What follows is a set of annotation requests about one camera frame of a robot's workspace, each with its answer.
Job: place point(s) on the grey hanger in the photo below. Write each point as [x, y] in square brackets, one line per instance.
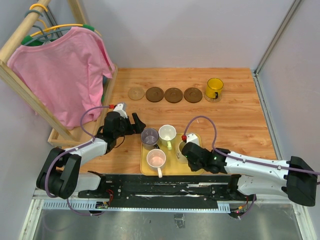
[47, 35]

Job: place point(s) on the pink white mug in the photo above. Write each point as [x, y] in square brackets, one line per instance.
[156, 160]

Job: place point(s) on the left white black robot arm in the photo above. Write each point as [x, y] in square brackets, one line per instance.
[60, 175]

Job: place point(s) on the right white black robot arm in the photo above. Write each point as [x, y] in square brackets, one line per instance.
[293, 178]

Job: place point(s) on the pink t-shirt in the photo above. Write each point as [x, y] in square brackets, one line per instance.
[66, 75]

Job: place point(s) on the white cup green handle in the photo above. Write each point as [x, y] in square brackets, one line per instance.
[167, 134]

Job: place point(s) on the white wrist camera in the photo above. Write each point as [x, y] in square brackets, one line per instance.
[193, 138]
[121, 109]

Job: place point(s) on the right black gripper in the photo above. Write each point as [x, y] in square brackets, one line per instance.
[193, 167]

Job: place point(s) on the yellow plastic tray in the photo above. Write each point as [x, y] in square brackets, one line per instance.
[172, 167]

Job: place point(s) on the brown wooden coaster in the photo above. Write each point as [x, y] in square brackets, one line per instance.
[173, 95]
[193, 95]
[154, 94]

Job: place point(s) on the yellow green hanger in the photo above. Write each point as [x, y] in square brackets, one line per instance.
[78, 14]

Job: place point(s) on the wooden clothes rack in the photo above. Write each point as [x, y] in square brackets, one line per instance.
[60, 136]

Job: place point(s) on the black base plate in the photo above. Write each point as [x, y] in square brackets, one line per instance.
[193, 192]

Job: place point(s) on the yellow transparent cup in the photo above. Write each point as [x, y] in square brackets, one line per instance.
[214, 88]

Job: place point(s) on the cream white mug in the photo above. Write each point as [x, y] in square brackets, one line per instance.
[180, 157]

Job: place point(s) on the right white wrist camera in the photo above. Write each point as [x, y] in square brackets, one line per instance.
[193, 138]

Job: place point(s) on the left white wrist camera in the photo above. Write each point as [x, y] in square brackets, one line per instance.
[121, 109]

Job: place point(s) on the woven rattan coaster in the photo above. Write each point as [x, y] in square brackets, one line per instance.
[136, 93]
[212, 100]

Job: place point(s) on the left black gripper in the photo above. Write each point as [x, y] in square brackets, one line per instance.
[137, 128]

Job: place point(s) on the aluminium frame rail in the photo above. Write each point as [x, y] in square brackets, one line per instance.
[291, 12]

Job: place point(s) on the grey purple cup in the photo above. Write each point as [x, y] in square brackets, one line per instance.
[150, 138]

